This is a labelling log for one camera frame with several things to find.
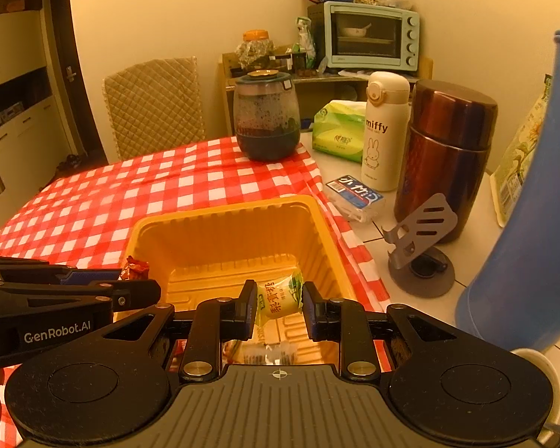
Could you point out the green tissue pack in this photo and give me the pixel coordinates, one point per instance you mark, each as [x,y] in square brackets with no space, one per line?
[338,129]

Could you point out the light blue toaster oven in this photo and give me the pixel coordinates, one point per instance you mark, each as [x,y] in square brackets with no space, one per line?
[362,36]

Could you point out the dark glass jar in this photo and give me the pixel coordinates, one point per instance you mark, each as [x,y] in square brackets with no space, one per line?
[266,115]

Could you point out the far quilted beige chair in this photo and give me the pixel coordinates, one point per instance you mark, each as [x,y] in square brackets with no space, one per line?
[154,106]

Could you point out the orange plastic tray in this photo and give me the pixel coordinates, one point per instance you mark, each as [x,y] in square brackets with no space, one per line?
[199,255]

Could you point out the white miffy bottle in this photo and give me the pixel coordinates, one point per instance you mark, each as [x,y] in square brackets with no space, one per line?
[387,114]

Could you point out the sunflower seed bag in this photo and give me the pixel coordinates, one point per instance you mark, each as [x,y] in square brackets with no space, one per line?
[507,180]

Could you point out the dark wooden door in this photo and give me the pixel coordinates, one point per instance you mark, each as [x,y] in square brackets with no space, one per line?
[74,97]

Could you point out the orange lid snack jar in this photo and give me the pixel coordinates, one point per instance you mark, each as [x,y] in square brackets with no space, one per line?
[254,52]

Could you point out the blue thermos jug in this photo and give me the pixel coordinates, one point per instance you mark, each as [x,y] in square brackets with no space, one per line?
[514,301]

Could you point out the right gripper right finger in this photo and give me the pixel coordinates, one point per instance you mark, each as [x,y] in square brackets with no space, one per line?
[347,324]

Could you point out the blue white small box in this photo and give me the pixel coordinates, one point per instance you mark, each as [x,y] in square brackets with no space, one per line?
[353,199]

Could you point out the red white checkered tablecloth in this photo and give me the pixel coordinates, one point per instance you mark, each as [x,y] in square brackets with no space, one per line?
[85,220]

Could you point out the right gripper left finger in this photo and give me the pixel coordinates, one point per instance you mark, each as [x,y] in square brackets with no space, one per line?
[213,323]

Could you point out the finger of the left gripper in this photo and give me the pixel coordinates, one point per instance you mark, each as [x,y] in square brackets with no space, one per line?
[31,271]
[125,295]

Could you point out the white cabinet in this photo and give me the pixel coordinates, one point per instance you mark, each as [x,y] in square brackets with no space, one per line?
[32,145]

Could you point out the green white bag on shelf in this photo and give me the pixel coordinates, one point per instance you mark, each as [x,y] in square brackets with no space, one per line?
[306,40]

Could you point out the yellow green candy packet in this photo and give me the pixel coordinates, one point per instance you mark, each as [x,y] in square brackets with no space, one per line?
[279,308]

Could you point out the grey phone stand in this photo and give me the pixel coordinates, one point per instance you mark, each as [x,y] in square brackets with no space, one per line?
[415,264]

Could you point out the small red candy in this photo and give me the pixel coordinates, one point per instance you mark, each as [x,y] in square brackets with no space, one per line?
[134,269]

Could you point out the brown metal thermos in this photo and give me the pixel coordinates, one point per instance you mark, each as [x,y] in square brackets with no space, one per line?
[449,138]

